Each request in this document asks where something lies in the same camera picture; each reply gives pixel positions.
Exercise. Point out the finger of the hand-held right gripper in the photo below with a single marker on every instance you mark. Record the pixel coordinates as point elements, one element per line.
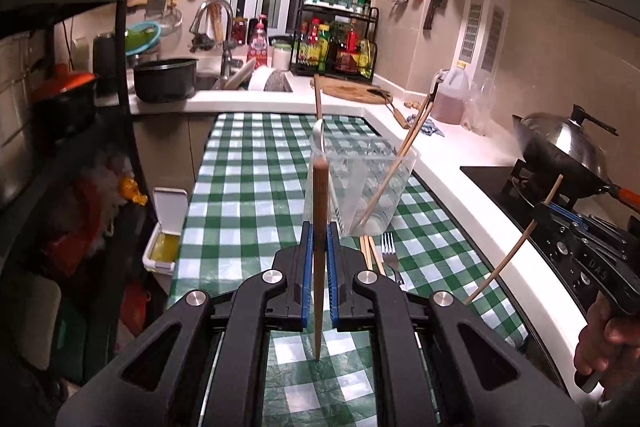
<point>562,213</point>

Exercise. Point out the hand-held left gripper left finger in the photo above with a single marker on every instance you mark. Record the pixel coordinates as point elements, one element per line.
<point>306,279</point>

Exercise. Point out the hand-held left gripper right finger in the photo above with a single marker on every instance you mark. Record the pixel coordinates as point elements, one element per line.
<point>334,279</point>

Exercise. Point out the wooden chopstick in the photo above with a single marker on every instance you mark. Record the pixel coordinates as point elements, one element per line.
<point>320,257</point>
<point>417,127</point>
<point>500,267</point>
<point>365,252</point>
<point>317,97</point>
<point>376,254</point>
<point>400,152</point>

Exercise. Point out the clear plastic utensil holder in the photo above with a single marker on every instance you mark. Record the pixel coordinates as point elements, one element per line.
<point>370,177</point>

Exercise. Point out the person's right hand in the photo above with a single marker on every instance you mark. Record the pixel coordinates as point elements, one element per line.
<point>615,352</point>

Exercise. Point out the black wok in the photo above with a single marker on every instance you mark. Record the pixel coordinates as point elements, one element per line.
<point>555,167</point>

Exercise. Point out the steel wok lid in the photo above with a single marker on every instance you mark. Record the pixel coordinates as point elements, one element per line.
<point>565,142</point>

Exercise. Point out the black gas stove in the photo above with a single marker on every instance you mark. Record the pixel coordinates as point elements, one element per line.
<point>495,182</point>

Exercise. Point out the green checkered tablecloth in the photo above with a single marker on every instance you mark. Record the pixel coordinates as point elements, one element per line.
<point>240,187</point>

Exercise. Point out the white lidded container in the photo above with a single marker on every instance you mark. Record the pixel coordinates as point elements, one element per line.
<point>165,232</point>

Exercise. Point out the blue dish cloth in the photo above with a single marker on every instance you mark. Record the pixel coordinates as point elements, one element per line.
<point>427,129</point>

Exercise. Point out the plastic oil jug yellow cap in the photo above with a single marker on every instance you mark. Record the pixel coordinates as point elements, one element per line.
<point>450,99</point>

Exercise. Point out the round wooden cutting board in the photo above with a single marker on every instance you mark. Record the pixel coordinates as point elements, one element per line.
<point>350,92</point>

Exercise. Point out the patterned bowl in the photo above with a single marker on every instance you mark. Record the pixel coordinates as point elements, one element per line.
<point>272,82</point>

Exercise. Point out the colourful plastic bags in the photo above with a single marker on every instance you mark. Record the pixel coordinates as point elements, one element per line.
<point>95,217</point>

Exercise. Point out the white jar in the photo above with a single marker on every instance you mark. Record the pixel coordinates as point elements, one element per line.
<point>281,57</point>

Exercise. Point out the yellow seasoning packet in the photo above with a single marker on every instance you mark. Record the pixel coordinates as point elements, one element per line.
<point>365,57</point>

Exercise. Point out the yellow green bottle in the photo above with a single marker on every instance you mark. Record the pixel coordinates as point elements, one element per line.
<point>325,49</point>

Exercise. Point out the amber bottle red label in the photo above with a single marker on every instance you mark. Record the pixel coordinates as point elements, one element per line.
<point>350,49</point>

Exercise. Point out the red cap sauce bottle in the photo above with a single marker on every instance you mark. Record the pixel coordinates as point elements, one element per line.
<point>314,42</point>

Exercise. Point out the pink dish soap bottle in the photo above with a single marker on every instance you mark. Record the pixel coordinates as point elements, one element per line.
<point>257,44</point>

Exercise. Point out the black spice rack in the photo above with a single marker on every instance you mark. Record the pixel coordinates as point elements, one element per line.
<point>295,37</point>

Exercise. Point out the black cooking pot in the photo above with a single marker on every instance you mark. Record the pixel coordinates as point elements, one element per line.
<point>165,82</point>

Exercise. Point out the red jar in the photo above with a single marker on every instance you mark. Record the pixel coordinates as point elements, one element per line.
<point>239,32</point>

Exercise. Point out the chrome kitchen faucet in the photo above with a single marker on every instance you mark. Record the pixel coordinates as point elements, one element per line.
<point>215,4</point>

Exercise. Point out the green colander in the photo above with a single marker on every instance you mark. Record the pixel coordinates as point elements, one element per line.
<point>142,39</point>

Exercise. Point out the black thermos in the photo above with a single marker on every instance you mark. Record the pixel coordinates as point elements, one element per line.
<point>104,62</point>

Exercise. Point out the orange lid pot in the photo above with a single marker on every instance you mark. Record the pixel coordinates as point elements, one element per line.
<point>65,92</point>

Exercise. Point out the black metal shelf rack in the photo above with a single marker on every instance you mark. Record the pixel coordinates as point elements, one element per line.
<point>125,32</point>

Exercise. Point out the wall vent panel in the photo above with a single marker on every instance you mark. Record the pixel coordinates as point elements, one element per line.
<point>492,39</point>
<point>471,29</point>

